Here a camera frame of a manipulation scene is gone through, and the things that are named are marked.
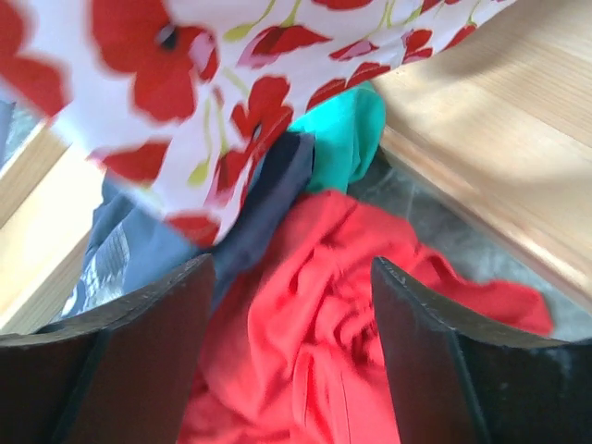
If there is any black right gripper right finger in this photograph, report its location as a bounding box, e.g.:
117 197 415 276
371 257 591 443

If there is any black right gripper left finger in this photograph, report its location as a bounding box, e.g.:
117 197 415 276
1 254 215 443

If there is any navy blue tank top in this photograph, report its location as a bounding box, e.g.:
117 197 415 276
59 132 315 318

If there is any red garment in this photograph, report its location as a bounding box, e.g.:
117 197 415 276
179 191 553 443

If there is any left wooden clothes rack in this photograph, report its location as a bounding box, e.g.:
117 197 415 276
1 123 104 334

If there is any wooden clothes rack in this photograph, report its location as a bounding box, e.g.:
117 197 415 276
375 1 591 308
1 123 104 334

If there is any right wooden clothes rack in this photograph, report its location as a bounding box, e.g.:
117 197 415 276
375 1 591 308

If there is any green garment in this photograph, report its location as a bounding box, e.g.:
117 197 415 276
289 81 386 193

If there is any white red floral dress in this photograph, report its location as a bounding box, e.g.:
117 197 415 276
1 0 506 247

